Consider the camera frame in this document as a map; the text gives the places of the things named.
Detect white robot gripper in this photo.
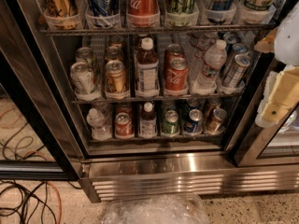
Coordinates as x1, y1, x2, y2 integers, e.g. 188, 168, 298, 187
254, 2, 299, 128

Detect silver striped front can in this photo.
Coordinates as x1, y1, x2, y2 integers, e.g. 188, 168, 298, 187
222, 54, 251, 88

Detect silver striped can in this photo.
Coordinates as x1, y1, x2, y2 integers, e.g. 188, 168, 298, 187
227, 43, 249, 63
222, 54, 251, 88

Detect silver striped rear can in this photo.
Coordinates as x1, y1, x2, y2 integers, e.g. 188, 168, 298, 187
227, 43, 249, 63

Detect glass fridge door right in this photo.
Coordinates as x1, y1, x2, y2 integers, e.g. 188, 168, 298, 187
234, 105, 299, 167

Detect glass fridge door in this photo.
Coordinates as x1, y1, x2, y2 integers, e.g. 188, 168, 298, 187
234, 105, 299, 167
0, 53, 78, 181

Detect gold can bottom shelf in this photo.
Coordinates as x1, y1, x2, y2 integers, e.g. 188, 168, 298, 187
206, 108, 227, 133

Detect red Coca-Cola front can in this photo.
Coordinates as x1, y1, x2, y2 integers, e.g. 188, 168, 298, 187
164, 57, 189, 91

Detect blue can bottom shelf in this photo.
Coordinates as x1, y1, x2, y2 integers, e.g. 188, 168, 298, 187
184, 109, 203, 133

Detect red Coca-Cola rear can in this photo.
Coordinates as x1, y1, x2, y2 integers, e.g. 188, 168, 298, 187
164, 44, 184, 66

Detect green can bottom shelf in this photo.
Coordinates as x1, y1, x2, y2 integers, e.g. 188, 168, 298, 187
162, 110, 178, 134

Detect brown tea bottle middle shelf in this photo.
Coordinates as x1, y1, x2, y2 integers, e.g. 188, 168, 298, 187
135, 37, 159, 92

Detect brown tea bottle shelf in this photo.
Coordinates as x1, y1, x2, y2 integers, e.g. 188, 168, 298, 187
139, 102, 157, 138
135, 37, 159, 92

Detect brown tea bottle bottom shelf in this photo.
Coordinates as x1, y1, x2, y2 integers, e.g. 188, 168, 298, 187
139, 102, 157, 138

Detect stainless steel fridge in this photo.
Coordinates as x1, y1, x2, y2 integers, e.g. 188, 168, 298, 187
0, 0, 298, 203

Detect red Coca-Cola tall can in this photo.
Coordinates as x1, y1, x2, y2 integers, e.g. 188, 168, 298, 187
128, 0, 158, 27

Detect gold front can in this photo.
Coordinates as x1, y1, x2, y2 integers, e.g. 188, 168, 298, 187
105, 60, 127, 93

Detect gold rear can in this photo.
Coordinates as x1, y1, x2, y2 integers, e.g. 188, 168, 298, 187
109, 35, 125, 49

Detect red can bottom shelf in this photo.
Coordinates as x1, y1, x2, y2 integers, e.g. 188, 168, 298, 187
115, 112, 134, 139

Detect gold middle can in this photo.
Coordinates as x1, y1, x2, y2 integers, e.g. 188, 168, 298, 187
105, 46, 124, 62

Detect clear water bottle bottom shelf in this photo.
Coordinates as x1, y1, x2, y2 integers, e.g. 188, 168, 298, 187
87, 108, 112, 141

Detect glass fridge door left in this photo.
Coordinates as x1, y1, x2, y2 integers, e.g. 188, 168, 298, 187
0, 53, 78, 181

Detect clear water bottle front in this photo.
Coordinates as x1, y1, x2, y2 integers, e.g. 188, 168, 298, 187
197, 39, 227, 89

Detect clear water bottle rear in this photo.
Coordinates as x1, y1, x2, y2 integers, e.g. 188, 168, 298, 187
190, 32, 219, 59

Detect clear plastic bag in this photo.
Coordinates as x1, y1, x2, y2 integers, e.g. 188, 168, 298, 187
100, 194, 210, 224

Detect top wire shelf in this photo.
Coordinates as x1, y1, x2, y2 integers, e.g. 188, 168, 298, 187
40, 22, 276, 36

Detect wire shelf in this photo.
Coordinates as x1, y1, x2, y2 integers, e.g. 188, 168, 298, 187
71, 91, 243, 105
40, 22, 276, 36

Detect middle wire shelf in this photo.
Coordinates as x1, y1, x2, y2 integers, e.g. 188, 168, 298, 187
71, 91, 243, 105

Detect orange cable on floor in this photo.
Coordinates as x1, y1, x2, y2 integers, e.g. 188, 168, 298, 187
0, 107, 63, 224

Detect black cables on floor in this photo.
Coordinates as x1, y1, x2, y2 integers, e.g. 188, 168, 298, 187
0, 121, 82, 224

